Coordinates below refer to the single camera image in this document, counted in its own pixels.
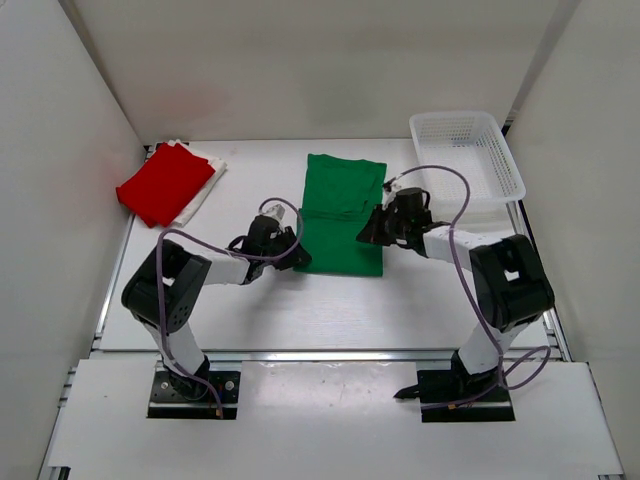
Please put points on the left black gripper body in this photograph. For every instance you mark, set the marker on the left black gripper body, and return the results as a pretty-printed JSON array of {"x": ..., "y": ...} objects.
[{"x": 283, "y": 240}]

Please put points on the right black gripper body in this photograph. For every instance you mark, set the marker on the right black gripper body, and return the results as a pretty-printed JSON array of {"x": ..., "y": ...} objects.
[{"x": 401, "y": 225}]

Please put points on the green t shirt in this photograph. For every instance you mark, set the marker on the green t shirt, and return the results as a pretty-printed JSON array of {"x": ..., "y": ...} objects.
[{"x": 338, "y": 199}]

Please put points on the white t shirt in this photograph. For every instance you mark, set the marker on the white t shirt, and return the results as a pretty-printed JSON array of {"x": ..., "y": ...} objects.
[{"x": 219, "y": 167}]

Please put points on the red t shirt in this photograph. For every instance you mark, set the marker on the red t shirt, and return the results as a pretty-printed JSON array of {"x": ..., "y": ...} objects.
[{"x": 164, "y": 186}]

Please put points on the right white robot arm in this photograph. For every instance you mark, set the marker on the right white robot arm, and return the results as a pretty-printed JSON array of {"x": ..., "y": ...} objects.
[{"x": 510, "y": 288}]

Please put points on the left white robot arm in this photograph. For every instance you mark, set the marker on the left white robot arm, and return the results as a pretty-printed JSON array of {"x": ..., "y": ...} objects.
[{"x": 163, "y": 292}]

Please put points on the white plastic basket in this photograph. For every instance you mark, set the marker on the white plastic basket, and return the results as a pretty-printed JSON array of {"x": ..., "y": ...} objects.
[{"x": 470, "y": 142}]

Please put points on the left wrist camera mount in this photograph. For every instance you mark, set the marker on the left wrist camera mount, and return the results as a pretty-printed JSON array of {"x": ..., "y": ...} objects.
[{"x": 275, "y": 212}]

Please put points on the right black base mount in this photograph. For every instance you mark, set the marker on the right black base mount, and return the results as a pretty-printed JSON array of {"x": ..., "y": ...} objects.
[{"x": 453, "y": 396}]

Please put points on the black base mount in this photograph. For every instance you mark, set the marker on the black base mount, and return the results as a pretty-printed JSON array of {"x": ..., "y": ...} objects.
[
  {"x": 453, "y": 396},
  {"x": 172, "y": 397}
]

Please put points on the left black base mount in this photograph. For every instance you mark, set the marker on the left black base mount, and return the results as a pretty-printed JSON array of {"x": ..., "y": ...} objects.
[{"x": 172, "y": 397}]

